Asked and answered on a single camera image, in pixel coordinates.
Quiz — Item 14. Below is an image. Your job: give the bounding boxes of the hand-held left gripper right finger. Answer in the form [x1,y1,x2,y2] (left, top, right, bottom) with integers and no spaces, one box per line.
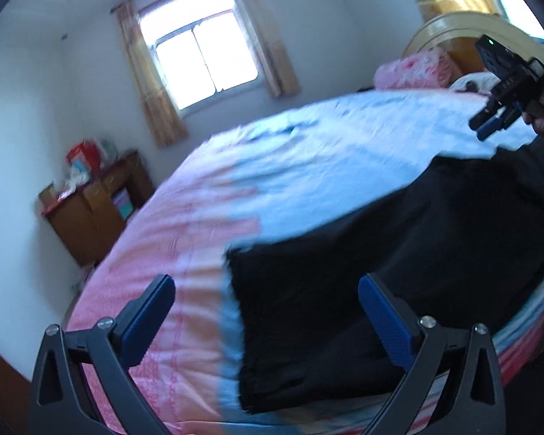
[357,273,508,435]

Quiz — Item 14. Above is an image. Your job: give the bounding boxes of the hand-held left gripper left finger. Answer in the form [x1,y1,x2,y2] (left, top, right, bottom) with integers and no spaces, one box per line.
[27,274,177,435]

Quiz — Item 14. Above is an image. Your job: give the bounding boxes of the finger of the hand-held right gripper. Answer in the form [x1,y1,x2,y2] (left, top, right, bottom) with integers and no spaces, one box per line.
[501,102,525,129]
[469,99,504,141]

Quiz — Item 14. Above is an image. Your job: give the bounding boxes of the black pants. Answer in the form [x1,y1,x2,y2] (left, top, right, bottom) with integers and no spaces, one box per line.
[226,138,544,415]

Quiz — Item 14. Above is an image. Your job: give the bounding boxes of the white patterned pillow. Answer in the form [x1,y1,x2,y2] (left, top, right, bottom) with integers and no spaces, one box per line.
[449,71,496,96]

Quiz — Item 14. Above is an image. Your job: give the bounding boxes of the cream and wood headboard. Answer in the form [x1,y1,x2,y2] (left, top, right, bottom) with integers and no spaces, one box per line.
[403,11,544,79]

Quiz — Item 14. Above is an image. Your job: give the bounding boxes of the pink floral quilt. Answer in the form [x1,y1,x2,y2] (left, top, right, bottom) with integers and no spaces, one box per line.
[374,50,455,90]

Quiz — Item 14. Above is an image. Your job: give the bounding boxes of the wooden cabinet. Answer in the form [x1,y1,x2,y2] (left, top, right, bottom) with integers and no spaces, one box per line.
[38,149,157,268]

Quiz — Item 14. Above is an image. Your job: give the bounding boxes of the red bag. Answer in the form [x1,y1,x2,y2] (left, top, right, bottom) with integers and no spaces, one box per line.
[67,140,103,169]

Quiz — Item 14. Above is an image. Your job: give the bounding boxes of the bed with blue-pink sheet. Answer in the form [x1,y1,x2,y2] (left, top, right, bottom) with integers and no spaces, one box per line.
[66,88,544,435]

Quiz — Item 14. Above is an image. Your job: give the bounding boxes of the beige patterned curtain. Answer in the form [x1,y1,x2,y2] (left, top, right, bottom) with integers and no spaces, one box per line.
[218,0,301,99]
[113,0,190,148]

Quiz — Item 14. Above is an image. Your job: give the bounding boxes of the window with white frame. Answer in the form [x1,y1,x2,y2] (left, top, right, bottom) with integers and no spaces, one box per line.
[136,0,260,112]

